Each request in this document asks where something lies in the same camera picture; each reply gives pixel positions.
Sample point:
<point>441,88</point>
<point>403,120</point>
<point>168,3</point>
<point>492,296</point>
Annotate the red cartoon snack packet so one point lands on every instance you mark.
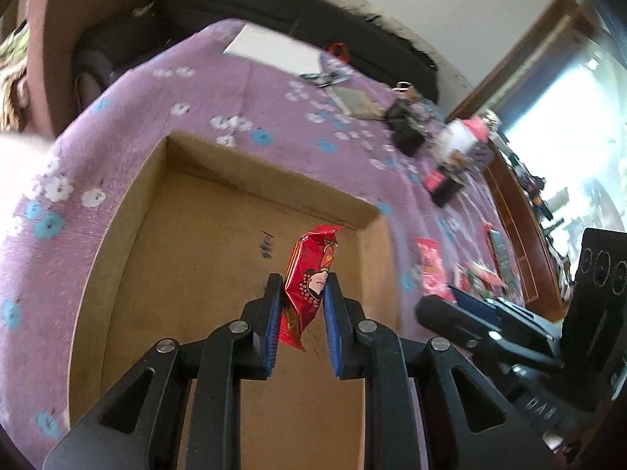
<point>308,284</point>

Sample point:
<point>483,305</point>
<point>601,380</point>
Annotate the scissors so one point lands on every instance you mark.
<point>326,78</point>

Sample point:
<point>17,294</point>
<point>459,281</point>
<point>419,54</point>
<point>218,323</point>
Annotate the white paper sheet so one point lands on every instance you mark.
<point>274,49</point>

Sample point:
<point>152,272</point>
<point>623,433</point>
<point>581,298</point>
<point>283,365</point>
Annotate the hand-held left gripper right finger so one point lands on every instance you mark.
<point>334,333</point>

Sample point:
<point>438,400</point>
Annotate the pink snack packet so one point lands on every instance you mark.
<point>431,267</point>

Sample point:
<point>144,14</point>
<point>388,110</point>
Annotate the purple floral blanket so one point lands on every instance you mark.
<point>147,107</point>

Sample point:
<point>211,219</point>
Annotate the pink container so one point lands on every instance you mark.
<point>477,128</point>

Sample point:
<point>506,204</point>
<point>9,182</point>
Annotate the brown cardboard box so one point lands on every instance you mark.
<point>196,254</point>

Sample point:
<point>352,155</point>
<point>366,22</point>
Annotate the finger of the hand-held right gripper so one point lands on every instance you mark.
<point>524,333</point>
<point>450,318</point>

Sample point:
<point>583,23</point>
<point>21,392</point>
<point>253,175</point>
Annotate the green white snack packet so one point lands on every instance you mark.
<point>482,279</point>

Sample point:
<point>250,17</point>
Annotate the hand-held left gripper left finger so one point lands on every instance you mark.
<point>272,333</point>

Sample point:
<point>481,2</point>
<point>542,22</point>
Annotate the wooden headboard cabinet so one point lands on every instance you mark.
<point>519,235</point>

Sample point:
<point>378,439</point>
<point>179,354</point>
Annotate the black pouch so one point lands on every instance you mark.
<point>406,129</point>

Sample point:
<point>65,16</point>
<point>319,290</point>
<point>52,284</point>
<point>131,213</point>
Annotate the wooden door frame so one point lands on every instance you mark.
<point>514,54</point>

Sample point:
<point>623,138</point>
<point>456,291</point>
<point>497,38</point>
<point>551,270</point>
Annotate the small red object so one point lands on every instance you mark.
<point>338,51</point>

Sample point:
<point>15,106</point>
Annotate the white container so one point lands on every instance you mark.
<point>455,139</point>

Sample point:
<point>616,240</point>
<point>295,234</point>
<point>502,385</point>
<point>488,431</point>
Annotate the pink and black packet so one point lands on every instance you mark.
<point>443,186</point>

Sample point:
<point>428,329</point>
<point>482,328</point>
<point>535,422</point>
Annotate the grey booklet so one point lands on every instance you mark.
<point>355,102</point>

